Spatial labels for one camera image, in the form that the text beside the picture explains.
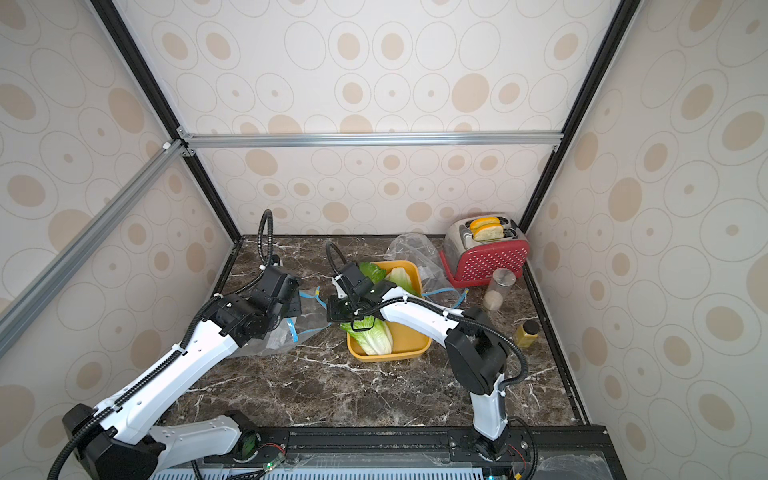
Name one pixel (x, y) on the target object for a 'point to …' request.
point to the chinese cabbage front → (372, 334)
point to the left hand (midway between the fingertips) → (296, 294)
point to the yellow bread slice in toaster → (483, 222)
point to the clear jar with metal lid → (498, 289)
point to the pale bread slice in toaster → (488, 232)
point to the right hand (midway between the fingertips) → (335, 310)
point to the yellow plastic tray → (408, 341)
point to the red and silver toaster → (476, 246)
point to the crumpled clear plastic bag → (436, 283)
